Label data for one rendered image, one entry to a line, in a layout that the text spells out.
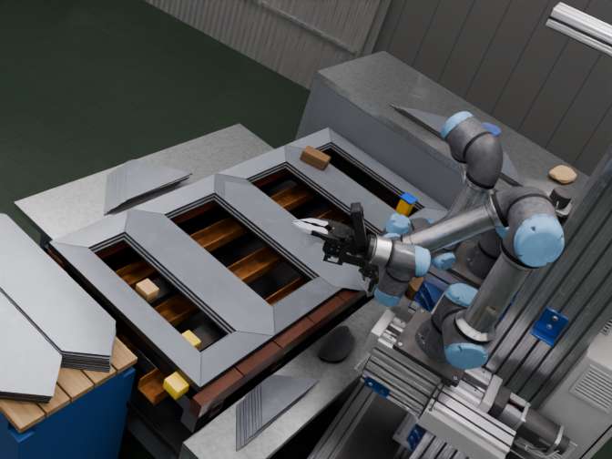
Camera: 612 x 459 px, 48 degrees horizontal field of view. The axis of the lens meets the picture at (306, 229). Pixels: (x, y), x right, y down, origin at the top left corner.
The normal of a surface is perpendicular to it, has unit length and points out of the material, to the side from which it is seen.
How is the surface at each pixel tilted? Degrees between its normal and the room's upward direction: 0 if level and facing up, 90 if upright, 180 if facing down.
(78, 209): 0
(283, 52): 90
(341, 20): 90
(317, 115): 90
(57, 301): 0
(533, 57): 90
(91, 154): 0
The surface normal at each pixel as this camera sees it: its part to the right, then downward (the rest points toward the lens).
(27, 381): 0.28, -0.74
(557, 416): -0.48, 0.44
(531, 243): -0.03, 0.51
